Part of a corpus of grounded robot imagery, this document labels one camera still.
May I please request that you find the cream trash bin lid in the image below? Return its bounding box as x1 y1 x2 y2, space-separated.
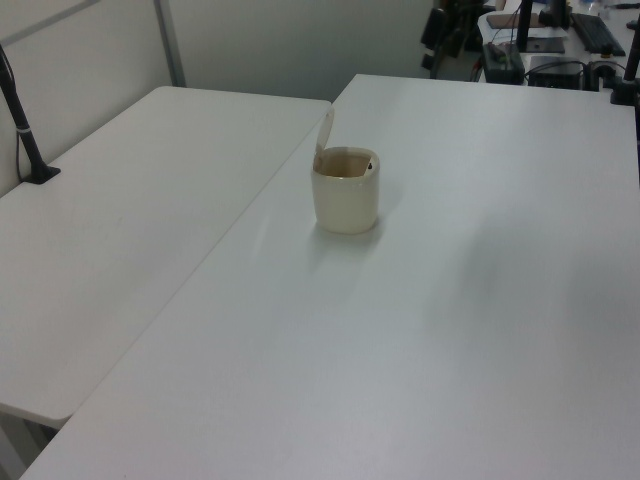
312 105 336 174

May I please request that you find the black office chair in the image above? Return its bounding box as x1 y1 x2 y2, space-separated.
419 6 481 72

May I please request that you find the black clamp stand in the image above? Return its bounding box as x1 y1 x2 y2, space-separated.
609 0 640 106

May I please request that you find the black power box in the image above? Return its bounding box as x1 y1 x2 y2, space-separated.
481 43 525 84

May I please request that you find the black keyboard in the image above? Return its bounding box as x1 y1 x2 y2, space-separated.
569 12 627 58

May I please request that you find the brown desk pad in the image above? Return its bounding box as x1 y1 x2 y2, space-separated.
486 13 541 31

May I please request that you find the black electronics case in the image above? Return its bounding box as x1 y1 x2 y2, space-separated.
526 54 587 89

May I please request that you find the cream plastic trash bin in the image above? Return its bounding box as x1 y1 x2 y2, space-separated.
312 146 382 235

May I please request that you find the black monitor stand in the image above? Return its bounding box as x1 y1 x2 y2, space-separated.
514 0 567 54

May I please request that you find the black camera stand pole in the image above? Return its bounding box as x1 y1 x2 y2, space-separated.
0 43 62 185

